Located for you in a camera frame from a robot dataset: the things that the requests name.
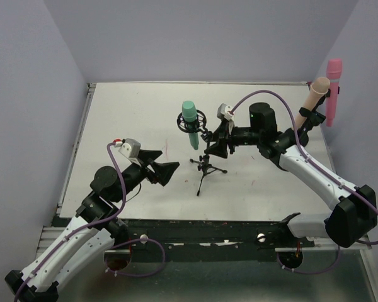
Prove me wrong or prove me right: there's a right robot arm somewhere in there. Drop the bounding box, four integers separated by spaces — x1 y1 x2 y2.
205 103 377 247

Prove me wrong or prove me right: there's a purple cable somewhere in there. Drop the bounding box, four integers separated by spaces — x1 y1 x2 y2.
229 90 378 276
11 141 168 302

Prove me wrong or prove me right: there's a beige toy microphone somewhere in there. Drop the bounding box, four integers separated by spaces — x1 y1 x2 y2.
295 77 330 129

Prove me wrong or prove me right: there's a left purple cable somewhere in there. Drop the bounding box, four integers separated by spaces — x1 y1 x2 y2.
11 141 168 302

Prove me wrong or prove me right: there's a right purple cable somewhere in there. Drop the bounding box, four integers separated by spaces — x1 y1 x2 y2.
229 90 378 276

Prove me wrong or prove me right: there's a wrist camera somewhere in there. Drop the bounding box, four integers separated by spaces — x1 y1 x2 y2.
113 138 141 165
217 103 235 133

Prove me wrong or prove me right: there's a black tripod shock-mount stand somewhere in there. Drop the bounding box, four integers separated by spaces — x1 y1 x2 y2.
177 109 228 196

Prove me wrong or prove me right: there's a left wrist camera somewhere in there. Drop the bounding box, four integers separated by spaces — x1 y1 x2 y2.
113 138 141 165

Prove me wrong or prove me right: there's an aluminium side frame rail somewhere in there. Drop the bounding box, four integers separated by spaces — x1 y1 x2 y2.
37 82 97 252

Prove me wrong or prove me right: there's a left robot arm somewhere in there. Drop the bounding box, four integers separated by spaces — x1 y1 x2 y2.
5 149 180 301

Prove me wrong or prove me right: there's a black front mounting rail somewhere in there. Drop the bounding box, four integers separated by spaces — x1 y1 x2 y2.
103 218 316 264

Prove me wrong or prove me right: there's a mint green toy microphone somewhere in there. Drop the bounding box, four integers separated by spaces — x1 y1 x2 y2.
181 100 199 150

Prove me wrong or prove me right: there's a pink toy microphone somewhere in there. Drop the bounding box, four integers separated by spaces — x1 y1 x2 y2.
326 58 343 127

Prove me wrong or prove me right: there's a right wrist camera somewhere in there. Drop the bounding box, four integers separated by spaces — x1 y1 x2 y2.
217 103 235 133

